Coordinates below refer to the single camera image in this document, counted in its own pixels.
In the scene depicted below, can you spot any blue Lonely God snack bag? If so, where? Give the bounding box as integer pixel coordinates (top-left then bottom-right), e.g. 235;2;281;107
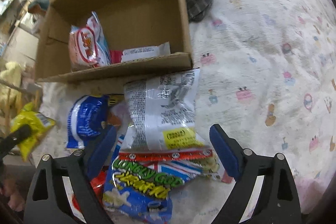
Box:
102;158;185;223

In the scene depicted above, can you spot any blue white striped snack bag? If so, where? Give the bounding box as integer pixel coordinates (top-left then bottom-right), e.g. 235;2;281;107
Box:
67;95;108;149

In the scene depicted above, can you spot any person's left hand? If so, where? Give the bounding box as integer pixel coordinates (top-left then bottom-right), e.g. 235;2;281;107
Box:
1;178;25;212

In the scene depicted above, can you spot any brown cardboard box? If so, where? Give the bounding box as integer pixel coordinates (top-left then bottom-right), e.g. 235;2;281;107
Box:
35;0;193;82

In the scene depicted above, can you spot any red snack bag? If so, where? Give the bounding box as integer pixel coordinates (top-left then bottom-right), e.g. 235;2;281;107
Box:
72;167;107;212

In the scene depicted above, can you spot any white red rice cake packet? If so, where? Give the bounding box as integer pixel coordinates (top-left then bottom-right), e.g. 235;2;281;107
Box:
110;42;171;64

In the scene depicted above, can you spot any yellow towel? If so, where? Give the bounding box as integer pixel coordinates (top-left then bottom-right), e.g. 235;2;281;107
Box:
1;61;22;110

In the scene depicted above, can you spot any silver white red-edged snack bag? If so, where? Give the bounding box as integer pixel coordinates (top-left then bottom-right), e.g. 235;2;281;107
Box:
119;69;213;162

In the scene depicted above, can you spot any yellow snack bag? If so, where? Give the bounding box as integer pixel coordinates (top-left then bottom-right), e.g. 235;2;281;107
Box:
10;102;56;161

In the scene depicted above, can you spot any pink white round-logo snack bag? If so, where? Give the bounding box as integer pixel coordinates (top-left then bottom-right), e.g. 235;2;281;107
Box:
68;11;112;71

